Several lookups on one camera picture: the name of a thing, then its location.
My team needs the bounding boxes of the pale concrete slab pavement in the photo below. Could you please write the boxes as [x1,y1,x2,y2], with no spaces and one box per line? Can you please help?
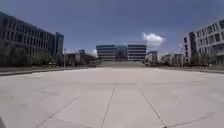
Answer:
[0,67,224,128]

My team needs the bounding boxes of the low building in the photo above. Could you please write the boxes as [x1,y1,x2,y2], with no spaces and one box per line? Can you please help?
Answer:
[63,49,98,67]

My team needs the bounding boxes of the distant buildings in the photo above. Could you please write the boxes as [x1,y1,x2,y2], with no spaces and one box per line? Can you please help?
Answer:
[145,50,185,66]

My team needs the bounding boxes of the blue glass building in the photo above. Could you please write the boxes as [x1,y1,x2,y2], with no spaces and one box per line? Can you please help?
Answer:
[95,43,148,62]

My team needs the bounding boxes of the white building with dark windows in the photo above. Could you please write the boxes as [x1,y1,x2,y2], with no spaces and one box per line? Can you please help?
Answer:
[181,18,224,66]

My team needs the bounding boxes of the wide stone steps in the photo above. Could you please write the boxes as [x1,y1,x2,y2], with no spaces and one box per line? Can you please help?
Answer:
[95,60,148,69]

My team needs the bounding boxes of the row of trees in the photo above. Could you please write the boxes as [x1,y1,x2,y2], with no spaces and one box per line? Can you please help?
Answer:
[190,48,224,67]
[0,44,65,68]

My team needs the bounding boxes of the large grey curved building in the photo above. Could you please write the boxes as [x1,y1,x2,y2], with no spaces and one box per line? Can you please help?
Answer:
[0,11,65,67]

